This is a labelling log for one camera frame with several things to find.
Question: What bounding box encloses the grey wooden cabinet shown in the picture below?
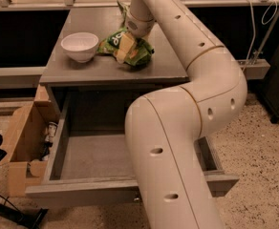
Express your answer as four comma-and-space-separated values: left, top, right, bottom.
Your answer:
39, 6, 191, 113

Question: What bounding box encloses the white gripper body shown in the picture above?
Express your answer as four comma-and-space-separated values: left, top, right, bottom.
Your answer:
125, 11, 155, 38

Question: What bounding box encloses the crumpled green snack bag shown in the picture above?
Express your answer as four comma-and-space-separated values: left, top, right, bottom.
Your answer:
118, 1, 129, 25

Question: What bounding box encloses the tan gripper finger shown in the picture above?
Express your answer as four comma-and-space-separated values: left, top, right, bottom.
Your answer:
116, 32, 136, 64

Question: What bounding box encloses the white ceramic bowl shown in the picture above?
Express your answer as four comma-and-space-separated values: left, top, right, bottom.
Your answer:
61, 32, 99, 63

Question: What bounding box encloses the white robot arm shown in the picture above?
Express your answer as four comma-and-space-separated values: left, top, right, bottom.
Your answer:
125, 0, 247, 229

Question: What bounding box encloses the white bottle in box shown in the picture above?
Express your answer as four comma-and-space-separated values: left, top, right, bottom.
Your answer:
41, 122, 57, 161

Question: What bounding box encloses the grey open top drawer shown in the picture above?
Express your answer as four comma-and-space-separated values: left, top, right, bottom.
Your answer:
26, 91, 238, 208

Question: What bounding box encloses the cardboard box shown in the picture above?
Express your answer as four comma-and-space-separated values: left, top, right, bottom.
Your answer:
2, 86, 58, 197

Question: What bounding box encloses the white cable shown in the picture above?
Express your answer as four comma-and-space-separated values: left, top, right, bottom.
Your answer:
243, 0, 279, 65

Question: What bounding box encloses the green rice chip bag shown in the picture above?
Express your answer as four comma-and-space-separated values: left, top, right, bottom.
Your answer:
97, 28, 154, 67

